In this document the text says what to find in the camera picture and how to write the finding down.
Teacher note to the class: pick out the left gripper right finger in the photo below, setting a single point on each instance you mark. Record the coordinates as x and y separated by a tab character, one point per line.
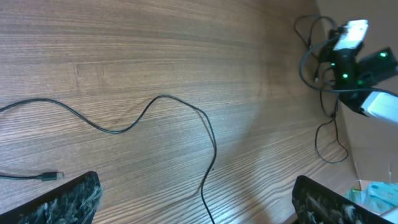
314	204

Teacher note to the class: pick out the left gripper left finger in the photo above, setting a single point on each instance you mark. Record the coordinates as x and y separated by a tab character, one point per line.
74	202

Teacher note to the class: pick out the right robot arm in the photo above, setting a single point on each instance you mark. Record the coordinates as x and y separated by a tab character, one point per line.
356	79

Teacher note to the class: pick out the teal packaging beside table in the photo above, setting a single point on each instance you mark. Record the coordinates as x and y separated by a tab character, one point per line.
377	197

